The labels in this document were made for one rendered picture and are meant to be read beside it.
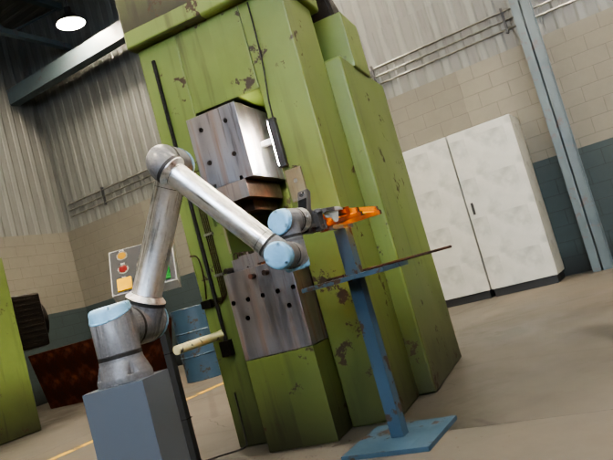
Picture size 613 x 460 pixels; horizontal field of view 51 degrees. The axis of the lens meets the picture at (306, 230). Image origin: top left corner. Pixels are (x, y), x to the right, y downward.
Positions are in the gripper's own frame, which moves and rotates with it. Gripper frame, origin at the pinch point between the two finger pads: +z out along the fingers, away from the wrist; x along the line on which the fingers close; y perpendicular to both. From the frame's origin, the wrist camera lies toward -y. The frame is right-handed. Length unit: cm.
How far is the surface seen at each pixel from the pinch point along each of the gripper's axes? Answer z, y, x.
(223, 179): 45, -39, -77
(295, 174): 62, -31, -44
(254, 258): 46, 5, -71
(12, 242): 499, -188, -883
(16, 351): 223, 11, -535
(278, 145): 60, -48, -48
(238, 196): 46, -28, -71
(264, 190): 66, -30, -67
